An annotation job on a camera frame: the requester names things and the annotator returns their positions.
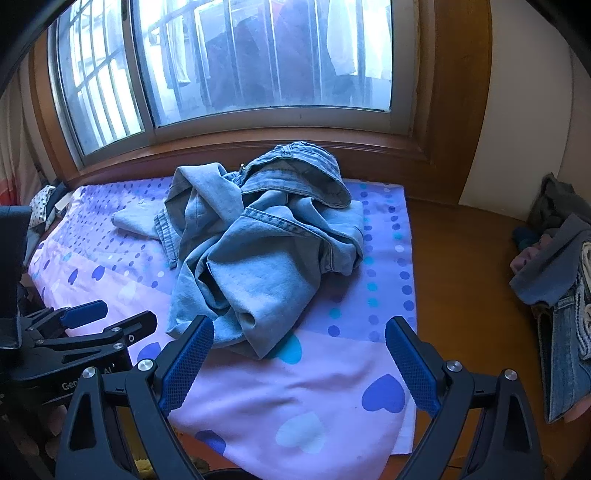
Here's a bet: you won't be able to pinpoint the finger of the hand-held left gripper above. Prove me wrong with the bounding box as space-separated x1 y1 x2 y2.
23 300 109 334
35 311 158 356

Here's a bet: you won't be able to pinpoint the light curtain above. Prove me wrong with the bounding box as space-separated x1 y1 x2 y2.
0 69 42 208

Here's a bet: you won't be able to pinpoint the grey-blue cloth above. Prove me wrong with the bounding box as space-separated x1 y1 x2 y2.
510 215 591 308

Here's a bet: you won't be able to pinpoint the wooden window frame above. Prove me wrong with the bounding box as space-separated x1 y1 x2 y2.
28 0 492 190

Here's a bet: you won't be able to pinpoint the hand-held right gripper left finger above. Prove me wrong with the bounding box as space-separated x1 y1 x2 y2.
54 315 216 480

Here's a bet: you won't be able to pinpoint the pink cloth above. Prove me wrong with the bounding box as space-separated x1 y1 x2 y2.
510 247 546 273

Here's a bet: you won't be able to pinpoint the aluminium sliding window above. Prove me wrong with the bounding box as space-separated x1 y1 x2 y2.
46 0 416 169

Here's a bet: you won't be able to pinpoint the light blue soft pants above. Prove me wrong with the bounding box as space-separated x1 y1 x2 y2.
112 203 185 271

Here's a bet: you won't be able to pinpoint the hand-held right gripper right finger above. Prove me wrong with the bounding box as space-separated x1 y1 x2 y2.
385 316 546 480

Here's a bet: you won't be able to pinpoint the purple dotted bed sheet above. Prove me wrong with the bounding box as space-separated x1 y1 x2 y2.
28 178 419 455

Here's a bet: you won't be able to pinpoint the dotted grey cloth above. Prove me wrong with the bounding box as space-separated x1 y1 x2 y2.
28 185 58 232

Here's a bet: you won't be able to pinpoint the white hanging garment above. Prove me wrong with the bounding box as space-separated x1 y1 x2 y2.
325 0 358 77

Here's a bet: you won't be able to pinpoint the light blue denim jeans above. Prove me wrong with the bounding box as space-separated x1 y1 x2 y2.
166 142 366 361

